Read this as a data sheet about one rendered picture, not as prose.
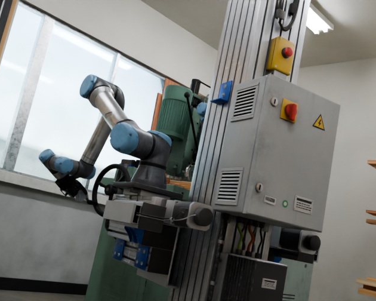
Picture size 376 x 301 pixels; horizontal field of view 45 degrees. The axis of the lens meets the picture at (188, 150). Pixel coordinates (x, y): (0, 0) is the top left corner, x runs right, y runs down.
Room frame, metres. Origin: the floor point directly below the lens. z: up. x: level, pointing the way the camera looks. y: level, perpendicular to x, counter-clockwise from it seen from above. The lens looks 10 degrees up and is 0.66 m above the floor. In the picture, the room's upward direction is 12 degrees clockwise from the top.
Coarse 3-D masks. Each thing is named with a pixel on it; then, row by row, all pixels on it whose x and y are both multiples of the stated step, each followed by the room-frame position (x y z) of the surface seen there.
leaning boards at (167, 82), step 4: (168, 80) 4.28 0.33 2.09; (164, 84) 4.25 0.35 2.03; (168, 84) 4.28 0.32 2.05; (172, 84) 4.32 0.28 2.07; (176, 84) 4.35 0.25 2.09; (164, 88) 4.25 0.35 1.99; (156, 96) 4.18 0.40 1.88; (160, 96) 4.19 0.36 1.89; (156, 100) 4.17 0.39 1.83; (160, 100) 4.20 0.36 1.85; (156, 104) 4.17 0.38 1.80; (160, 104) 4.20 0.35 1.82; (156, 108) 4.18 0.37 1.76; (160, 108) 4.21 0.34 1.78; (156, 112) 4.18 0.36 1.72; (156, 116) 4.19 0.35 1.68; (152, 120) 4.17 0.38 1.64; (156, 120) 4.19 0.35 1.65; (152, 124) 4.16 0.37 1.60; (156, 124) 4.19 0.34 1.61; (152, 128) 4.16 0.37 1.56
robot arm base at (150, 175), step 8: (144, 168) 1.84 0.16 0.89; (152, 168) 1.84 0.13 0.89; (160, 168) 1.85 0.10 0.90; (136, 176) 1.85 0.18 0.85; (144, 176) 1.84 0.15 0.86; (152, 176) 1.83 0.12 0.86; (160, 176) 1.85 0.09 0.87; (144, 184) 1.82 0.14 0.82; (152, 184) 1.82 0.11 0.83; (160, 184) 1.84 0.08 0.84
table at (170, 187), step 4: (104, 180) 2.73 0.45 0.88; (108, 180) 2.71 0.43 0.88; (112, 180) 2.68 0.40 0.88; (104, 184) 2.73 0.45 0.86; (112, 184) 2.53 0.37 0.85; (168, 188) 2.38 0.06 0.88; (172, 188) 2.36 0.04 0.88; (176, 188) 2.37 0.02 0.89; (180, 188) 2.40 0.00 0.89; (184, 188) 2.42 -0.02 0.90; (180, 192) 2.40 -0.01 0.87; (184, 192) 2.42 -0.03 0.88; (188, 192) 2.45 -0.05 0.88; (184, 196) 2.43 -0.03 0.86; (188, 196) 2.45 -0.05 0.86; (180, 200) 2.52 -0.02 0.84; (184, 200) 2.45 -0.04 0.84
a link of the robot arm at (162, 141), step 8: (152, 136) 1.82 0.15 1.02; (160, 136) 1.84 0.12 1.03; (160, 144) 1.83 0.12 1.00; (168, 144) 1.86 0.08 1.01; (152, 152) 1.82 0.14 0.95; (160, 152) 1.84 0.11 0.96; (168, 152) 1.88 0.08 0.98; (144, 160) 1.85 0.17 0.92; (152, 160) 1.84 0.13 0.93; (160, 160) 1.85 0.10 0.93
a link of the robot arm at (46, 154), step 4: (44, 152) 2.19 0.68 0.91; (48, 152) 2.17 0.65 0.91; (52, 152) 2.19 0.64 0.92; (40, 156) 2.18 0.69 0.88; (44, 156) 2.17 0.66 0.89; (48, 156) 2.17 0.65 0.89; (40, 160) 2.19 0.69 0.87; (44, 160) 2.18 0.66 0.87; (48, 160) 2.26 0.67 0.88; (44, 164) 2.20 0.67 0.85; (48, 168) 2.22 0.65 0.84; (52, 172) 2.24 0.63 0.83; (56, 172) 2.23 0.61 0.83
